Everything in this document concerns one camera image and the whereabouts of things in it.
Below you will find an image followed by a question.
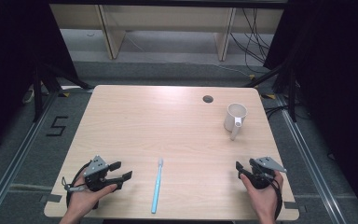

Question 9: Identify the bundle of black floor cables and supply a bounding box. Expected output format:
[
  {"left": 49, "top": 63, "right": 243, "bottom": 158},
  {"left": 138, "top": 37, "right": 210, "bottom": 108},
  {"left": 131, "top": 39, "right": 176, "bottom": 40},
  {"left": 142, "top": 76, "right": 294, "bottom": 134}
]
[{"left": 228, "top": 7, "right": 276, "bottom": 76}]

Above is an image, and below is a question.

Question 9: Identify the black tape strip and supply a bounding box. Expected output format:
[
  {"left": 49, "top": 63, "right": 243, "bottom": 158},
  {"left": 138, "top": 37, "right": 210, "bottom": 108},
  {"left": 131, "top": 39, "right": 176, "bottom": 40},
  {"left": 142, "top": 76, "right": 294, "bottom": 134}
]
[
  {"left": 283, "top": 201, "right": 308, "bottom": 214},
  {"left": 39, "top": 193, "right": 63, "bottom": 203}
]

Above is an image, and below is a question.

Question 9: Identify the person's left hand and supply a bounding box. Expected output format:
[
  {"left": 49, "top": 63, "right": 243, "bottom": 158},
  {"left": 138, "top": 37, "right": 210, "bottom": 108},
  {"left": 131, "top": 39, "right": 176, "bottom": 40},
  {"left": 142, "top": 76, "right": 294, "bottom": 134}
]
[{"left": 65, "top": 175, "right": 118, "bottom": 219}]

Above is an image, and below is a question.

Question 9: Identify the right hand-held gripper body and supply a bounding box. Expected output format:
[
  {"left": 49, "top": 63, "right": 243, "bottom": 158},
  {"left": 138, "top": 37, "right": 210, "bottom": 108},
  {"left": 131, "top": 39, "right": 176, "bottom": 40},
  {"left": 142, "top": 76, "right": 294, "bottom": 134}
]
[{"left": 244, "top": 156, "right": 288, "bottom": 190}]

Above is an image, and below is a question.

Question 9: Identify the coiled white cable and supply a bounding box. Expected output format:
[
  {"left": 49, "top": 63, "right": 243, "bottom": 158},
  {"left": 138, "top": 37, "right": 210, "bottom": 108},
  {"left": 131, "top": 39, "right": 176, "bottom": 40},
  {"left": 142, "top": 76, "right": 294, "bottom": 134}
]
[{"left": 21, "top": 86, "right": 36, "bottom": 105}]

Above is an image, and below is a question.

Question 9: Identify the person's right hand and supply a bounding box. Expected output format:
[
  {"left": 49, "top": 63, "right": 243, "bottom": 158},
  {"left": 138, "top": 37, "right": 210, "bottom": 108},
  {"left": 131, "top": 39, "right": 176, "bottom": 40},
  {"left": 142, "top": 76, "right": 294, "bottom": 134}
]
[{"left": 240, "top": 170, "right": 284, "bottom": 217}]

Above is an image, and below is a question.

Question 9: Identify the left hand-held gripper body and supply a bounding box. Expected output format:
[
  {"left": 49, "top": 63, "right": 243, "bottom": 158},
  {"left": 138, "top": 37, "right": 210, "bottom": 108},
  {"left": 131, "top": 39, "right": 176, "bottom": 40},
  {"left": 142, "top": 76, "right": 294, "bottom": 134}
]
[{"left": 82, "top": 155, "right": 119, "bottom": 193}]

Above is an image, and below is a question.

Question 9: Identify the grey metal clip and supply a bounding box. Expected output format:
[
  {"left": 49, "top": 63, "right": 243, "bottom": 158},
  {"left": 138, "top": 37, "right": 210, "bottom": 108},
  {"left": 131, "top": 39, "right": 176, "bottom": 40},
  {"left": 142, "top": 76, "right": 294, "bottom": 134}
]
[{"left": 61, "top": 175, "right": 88, "bottom": 193}]

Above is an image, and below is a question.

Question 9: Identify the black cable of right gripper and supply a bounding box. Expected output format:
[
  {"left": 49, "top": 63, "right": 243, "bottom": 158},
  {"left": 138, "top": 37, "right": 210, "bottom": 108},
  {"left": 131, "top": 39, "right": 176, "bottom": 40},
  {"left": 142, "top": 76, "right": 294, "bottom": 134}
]
[{"left": 268, "top": 175, "right": 284, "bottom": 221}]

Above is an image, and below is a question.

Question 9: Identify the black curtain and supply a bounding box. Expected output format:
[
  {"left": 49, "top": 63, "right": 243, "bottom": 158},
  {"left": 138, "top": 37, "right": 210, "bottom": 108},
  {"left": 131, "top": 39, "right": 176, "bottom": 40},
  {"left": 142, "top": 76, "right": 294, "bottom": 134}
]
[
  {"left": 0, "top": 0, "right": 80, "bottom": 157},
  {"left": 262, "top": 0, "right": 358, "bottom": 216}
]

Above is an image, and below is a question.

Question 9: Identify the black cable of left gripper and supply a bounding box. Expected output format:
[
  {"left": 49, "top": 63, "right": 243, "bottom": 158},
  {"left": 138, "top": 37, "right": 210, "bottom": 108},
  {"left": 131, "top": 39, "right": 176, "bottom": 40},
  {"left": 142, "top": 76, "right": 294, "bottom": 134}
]
[{"left": 65, "top": 160, "right": 101, "bottom": 210}]

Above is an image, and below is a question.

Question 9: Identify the aluminium floor rail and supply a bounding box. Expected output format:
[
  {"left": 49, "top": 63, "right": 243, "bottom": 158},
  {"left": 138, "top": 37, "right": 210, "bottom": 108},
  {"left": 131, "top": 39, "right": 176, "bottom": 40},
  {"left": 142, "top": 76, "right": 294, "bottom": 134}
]
[
  {"left": 0, "top": 90, "right": 60, "bottom": 224},
  {"left": 274, "top": 92, "right": 349, "bottom": 224}
]

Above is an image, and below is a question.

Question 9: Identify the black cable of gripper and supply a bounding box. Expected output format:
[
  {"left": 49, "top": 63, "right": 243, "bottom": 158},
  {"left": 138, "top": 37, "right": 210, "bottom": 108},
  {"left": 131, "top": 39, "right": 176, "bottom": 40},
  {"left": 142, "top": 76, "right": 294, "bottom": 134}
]
[
  {"left": 65, "top": 160, "right": 101, "bottom": 210},
  {"left": 268, "top": 175, "right": 284, "bottom": 221}
]

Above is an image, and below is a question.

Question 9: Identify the light blue toothbrush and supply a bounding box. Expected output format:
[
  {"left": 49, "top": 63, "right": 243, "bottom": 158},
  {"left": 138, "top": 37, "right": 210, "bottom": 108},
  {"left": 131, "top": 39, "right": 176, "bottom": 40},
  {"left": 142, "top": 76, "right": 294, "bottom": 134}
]
[{"left": 150, "top": 157, "right": 165, "bottom": 215}]

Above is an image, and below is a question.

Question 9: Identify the white floor cable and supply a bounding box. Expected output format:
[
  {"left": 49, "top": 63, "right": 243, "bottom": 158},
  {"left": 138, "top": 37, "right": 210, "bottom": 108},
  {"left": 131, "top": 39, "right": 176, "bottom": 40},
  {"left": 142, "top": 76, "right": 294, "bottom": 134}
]
[{"left": 211, "top": 63, "right": 254, "bottom": 77}]

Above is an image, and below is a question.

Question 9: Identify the white cup with handle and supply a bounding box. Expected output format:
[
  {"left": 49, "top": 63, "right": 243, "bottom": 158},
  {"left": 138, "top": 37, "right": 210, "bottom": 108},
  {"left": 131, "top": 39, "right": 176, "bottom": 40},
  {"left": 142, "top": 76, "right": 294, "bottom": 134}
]
[{"left": 223, "top": 102, "right": 249, "bottom": 142}]

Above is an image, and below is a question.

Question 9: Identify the black metal stand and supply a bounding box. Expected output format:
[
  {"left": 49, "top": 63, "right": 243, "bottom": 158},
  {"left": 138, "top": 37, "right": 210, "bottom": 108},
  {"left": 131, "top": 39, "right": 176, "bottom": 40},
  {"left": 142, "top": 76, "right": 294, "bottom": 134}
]
[
  {"left": 31, "top": 60, "right": 95, "bottom": 123},
  {"left": 241, "top": 62, "right": 298, "bottom": 123}
]

